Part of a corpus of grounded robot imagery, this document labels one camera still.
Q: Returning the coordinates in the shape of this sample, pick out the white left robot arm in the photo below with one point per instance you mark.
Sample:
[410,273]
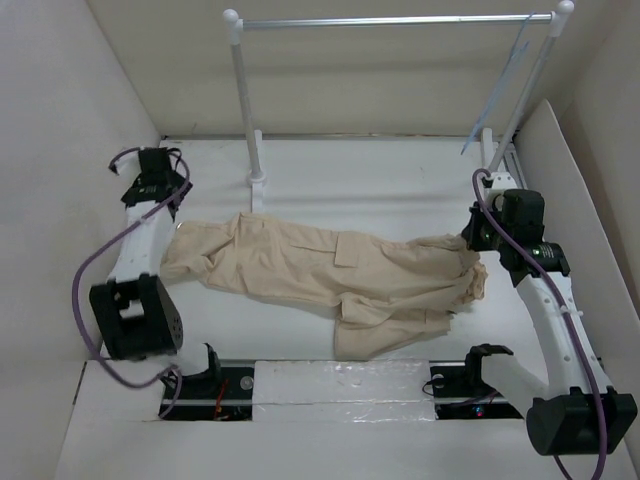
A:
[135,314]

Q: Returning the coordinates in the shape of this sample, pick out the blue wire hanger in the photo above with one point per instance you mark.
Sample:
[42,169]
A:
[517,50]

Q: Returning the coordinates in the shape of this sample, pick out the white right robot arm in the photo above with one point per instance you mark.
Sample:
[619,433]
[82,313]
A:
[576,410]

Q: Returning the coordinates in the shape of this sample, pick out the aluminium side rail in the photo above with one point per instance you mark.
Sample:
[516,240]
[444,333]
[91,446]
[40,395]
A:
[512,164]

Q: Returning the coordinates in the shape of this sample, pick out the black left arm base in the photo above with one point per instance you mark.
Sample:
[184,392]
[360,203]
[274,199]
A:
[226,398]

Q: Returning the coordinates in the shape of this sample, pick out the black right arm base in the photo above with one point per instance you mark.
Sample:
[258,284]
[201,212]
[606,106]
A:
[456,397]

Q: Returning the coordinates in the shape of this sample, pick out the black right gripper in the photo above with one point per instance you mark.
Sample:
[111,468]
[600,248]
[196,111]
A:
[470,231]

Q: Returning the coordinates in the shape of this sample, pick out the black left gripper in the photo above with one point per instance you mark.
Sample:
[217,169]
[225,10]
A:
[183,186]

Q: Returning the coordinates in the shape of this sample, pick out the white metal clothes rack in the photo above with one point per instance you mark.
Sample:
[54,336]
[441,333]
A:
[394,75]

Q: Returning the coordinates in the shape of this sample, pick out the beige trousers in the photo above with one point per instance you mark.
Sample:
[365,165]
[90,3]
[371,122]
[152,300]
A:
[386,295]

